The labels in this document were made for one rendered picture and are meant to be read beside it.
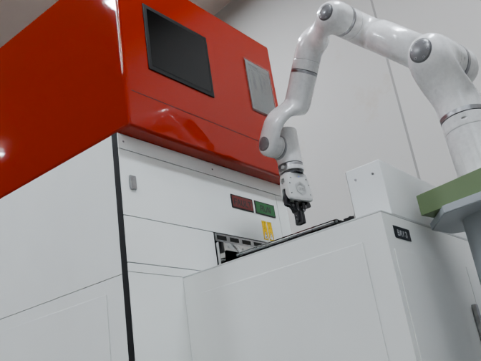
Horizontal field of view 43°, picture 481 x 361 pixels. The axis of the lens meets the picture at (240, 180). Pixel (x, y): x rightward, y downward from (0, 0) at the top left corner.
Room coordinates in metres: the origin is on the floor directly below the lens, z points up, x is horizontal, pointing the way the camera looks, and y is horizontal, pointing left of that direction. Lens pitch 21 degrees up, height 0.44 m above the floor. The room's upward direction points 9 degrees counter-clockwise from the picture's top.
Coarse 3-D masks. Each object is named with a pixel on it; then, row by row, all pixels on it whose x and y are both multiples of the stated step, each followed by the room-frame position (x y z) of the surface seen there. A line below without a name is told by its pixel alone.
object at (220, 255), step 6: (216, 246) 1.83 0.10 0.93; (222, 246) 1.84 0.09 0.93; (228, 246) 1.86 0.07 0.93; (234, 246) 1.89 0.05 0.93; (240, 246) 1.91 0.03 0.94; (246, 246) 1.94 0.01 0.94; (216, 252) 1.83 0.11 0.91; (222, 252) 1.83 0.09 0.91; (228, 252) 1.88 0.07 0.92; (234, 252) 1.90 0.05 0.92; (222, 258) 1.83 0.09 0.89
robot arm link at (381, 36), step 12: (360, 12) 1.62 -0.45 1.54; (360, 24) 1.62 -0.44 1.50; (372, 24) 1.55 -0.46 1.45; (384, 24) 1.53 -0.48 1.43; (396, 24) 1.52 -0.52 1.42; (336, 36) 1.66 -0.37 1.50; (348, 36) 1.64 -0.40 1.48; (360, 36) 1.65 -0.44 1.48; (372, 36) 1.55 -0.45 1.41; (384, 36) 1.52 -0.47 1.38; (396, 36) 1.50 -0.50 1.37; (408, 36) 1.50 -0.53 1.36; (372, 48) 1.58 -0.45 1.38; (384, 48) 1.54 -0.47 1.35; (396, 48) 1.51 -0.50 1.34; (408, 48) 1.51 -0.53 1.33; (396, 60) 1.55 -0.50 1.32; (468, 60) 1.44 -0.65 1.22; (468, 72) 1.46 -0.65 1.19
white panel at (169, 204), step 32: (128, 160) 1.56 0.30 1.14; (160, 160) 1.67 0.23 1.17; (192, 160) 1.78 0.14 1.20; (128, 192) 1.55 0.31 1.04; (160, 192) 1.65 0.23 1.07; (192, 192) 1.77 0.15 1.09; (224, 192) 1.90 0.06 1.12; (256, 192) 2.05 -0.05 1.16; (128, 224) 1.55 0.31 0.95; (160, 224) 1.64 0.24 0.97; (192, 224) 1.75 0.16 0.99; (224, 224) 1.88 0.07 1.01; (256, 224) 2.02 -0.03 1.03; (288, 224) 2.19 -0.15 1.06; (128, 256) 1.54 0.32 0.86; (160, 256) 1.63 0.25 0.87; (192, 256) 1.74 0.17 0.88
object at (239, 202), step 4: (232, 196) 1.92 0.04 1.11; (236, 196) 1.94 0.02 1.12; (236, 200) 1.94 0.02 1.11; (240, 200) 1.96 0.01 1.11; (244, 200) 1.98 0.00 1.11; (248, 200) 2.00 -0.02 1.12; (236, 204) 1.94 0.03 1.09; (240, 204) 1.96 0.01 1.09; (244, 204) 1.97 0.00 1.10; (248, 204) 1.99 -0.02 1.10; (252, 204) 2.01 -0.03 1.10; (244, 208) 1.97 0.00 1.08; (248, 208) 1.99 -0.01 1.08; (252, 208) 2.01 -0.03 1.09
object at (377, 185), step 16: (352, 176) 1.42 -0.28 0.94; (368, 176) 1.40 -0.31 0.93; (384, 176) 1.39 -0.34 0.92; (400, 176) 1.47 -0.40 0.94; (352, 192) 1.43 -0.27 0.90; (368, 192) 1.40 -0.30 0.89; (384, 192) 1.38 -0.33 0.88; (400, 192) 1.45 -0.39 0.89; (416, 192) 1.53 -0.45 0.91; (368, 208) 1.41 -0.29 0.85; (384, 208) 1.39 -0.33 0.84; (400, 208) 1.43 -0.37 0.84; (416, 208) 1.51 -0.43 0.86
